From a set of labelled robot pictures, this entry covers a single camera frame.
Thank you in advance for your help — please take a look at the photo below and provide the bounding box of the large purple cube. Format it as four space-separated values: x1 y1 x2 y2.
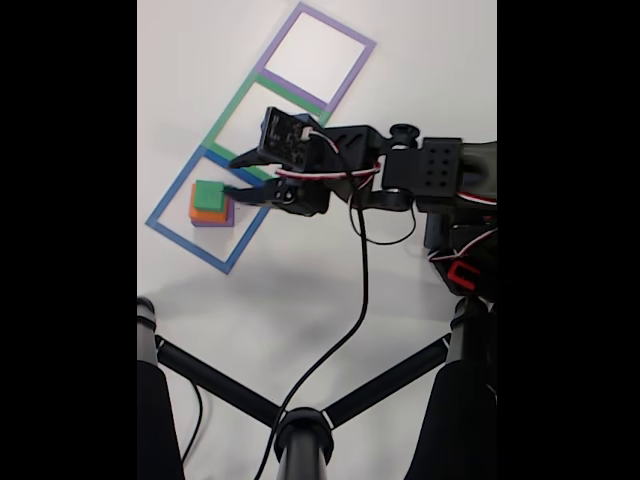
192 185 236 229

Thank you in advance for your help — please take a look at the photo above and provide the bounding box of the green cube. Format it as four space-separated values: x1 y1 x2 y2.
193 179 228 210

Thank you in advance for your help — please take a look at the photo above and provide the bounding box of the orange cube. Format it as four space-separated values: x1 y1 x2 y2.
188 183 229 222

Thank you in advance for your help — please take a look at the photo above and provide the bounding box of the black tripod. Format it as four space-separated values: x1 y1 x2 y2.
137 294 498 480

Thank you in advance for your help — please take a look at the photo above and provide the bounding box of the red white servo wire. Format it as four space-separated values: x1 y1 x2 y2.
274 127 387 192
428 189 498 265

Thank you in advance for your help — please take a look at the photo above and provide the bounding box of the black camera box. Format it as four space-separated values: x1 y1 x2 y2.
258 106 315 170

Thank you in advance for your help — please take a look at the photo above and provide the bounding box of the green square frame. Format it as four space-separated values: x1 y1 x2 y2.
205 69 332 187

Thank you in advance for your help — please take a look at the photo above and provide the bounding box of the purple square frame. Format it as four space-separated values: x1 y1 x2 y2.
257 1 377 114

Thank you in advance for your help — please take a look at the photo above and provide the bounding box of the blue square frame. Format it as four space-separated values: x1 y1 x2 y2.
145 144 280 275

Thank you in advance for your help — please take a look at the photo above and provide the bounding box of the thick black cable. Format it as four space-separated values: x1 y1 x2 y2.
253 192 417 480

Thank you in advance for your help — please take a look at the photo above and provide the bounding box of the thin black cable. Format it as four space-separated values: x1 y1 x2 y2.
180 380 204 464

